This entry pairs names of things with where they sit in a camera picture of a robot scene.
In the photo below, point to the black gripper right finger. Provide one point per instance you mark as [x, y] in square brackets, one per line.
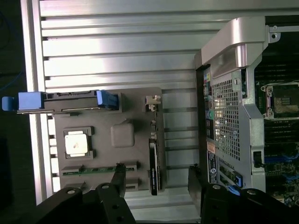
[217, 207]

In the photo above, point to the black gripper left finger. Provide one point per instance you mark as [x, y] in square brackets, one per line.
[112, 205]

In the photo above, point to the blue card retention clip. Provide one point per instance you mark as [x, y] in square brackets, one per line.
[238, 179]
[233, 191]

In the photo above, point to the green RAM stick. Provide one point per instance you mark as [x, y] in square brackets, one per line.
[98, 170]

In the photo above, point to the black case latch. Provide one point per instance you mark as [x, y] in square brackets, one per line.
[258, 158]

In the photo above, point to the grey parts rack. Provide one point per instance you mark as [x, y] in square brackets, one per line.
[140, 144]

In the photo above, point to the silver CPU chip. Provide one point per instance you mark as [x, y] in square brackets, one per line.
[77, 143]

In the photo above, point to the green motherboard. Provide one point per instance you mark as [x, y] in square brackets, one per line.
[280, 140]

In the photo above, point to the hard disk with blue carrier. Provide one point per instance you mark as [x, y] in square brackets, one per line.
[70, 100]

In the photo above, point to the silver CPU socket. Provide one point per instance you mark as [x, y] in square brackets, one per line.
[278, 100]

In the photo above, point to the open grey PC case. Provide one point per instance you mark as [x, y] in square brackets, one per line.
[233, 46]

